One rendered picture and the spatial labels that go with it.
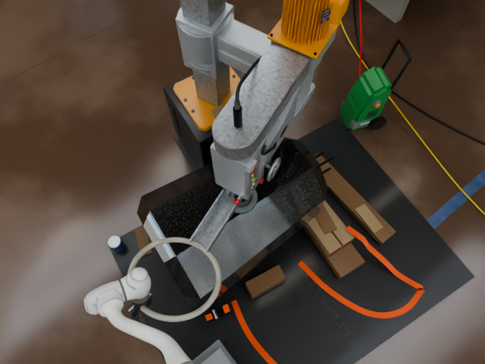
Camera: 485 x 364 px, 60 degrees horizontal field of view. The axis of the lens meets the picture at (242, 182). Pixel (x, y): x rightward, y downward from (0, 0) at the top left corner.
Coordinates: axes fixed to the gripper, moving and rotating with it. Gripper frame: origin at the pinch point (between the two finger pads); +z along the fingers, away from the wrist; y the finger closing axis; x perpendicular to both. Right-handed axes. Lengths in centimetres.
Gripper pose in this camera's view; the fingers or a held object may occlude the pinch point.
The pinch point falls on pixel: (141, 313)
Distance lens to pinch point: 228.9
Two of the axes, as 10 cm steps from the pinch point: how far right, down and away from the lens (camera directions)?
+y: 6.9, -4.7, 5.6
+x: -7.1, -5.9, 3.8
